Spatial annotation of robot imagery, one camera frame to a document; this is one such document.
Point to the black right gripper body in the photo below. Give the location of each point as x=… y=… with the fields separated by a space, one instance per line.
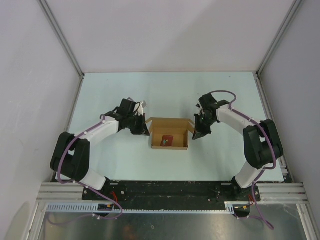
x=205 y=120

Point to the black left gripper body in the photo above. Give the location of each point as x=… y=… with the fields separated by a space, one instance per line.
x=134 y=123

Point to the brown cardboard paper box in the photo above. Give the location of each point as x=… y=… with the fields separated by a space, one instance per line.
x=170 y=133

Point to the small red packet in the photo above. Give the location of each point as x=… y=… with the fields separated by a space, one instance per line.
x=167 y=141

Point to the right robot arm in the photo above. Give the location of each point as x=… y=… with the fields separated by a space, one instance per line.
x=261 y=141

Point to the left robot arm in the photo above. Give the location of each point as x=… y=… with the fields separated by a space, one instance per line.
x=71 y=156

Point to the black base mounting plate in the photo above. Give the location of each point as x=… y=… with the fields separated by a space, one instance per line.
x=124 y=191

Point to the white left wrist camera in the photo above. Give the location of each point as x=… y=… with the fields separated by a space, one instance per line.
x=140 y=106

